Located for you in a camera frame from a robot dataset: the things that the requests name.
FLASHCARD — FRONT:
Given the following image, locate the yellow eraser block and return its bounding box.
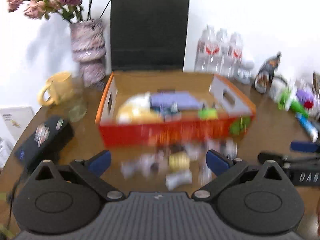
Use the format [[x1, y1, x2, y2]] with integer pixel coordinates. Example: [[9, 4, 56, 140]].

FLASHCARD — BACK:
[[168, 153, 190, 171]]

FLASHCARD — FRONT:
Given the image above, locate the silver brown candy wrapper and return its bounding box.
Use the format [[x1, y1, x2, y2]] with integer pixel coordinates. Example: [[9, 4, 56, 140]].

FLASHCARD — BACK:
[[165, 170, 193, 191]]

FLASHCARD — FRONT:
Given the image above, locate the green tissue pack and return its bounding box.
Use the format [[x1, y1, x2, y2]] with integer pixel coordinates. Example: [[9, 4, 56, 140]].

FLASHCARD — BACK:
[[198, 108, 218, 120]]

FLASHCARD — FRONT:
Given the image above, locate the yellow white plush toy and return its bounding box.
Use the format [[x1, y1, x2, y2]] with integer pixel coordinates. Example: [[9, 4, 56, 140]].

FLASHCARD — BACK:
[[116, 92, 163, 124]]

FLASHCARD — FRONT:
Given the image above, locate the purple drawstring pouch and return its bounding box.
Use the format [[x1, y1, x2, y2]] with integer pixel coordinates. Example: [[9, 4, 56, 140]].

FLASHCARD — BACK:
[[150, 92, 202, 111]]

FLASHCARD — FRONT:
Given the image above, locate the starry night card pack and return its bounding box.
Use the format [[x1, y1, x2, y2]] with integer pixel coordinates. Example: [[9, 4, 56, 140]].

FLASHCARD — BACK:
[[160, 102, 181, 122]]

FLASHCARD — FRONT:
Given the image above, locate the white blue tube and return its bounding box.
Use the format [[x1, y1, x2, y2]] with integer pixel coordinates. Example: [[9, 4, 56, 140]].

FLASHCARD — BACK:
[[295, 112, 319, 142]]

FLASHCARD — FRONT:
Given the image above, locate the green box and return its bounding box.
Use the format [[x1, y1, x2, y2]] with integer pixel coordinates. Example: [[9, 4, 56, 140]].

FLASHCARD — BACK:
[[288, 100, 309, 118]]

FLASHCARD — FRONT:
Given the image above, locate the red rose ornament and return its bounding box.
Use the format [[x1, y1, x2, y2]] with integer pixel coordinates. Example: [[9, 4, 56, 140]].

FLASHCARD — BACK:
[[303, 100, 314, 109]]

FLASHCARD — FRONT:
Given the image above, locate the green sanitizer bottle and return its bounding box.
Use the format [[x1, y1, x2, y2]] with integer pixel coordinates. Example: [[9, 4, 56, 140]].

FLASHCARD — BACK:
[[278, 90, 292, 111]]

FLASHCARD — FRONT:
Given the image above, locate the black case with stickers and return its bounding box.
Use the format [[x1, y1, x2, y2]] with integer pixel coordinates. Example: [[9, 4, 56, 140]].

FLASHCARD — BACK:
[[14, 115, 74, 172]]

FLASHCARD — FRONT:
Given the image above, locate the clear glass cup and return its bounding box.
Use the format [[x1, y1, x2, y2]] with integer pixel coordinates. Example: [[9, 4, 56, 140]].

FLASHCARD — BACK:
[[66, 75, 87, 122]]

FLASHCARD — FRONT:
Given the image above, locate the red cardboard box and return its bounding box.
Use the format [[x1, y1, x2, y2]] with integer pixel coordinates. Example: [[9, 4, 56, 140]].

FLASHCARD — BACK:
[[95, 71, 256, 146]]

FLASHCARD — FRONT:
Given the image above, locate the black sauce pouch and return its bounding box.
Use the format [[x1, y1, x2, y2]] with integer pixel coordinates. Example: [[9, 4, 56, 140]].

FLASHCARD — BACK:
[[253, 52, 281, 94]]

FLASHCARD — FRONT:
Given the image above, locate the yellow ceramic mug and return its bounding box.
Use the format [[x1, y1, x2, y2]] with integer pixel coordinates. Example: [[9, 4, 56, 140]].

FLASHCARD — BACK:
[[38, 72, 74, 106]]

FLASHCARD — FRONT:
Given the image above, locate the white robot figurine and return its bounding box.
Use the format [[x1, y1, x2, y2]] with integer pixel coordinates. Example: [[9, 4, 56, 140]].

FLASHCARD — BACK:
[[235, 61, 254, 85]]

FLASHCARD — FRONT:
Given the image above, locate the left water bottle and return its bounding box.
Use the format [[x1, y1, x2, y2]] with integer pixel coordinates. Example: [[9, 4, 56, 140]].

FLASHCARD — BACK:
[[194, 26, 215, 72]]

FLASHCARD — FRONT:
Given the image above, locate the water bottle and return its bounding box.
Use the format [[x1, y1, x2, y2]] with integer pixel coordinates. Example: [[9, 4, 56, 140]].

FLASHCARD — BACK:
[[194, 26, 215, 72], [210, 29, 228, 74], [224, 33, 243, 79]]

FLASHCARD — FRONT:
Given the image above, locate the middle water bottle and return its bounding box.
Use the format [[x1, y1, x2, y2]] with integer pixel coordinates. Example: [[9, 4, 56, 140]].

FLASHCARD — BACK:
[[210, 29, 228, 74]]

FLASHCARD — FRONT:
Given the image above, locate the right water bottle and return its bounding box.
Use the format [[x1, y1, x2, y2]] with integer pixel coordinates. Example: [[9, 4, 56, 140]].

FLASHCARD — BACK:
[[224, 33, 243, 79]]

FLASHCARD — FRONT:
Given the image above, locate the purple textured vase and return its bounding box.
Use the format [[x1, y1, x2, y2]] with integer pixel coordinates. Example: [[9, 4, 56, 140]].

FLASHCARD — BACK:
[[69, 19, 106, 87]]

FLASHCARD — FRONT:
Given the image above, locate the black paper bag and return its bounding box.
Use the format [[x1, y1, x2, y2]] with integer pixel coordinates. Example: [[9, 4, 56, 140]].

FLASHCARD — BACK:
[[110, 0, 189, 71]]

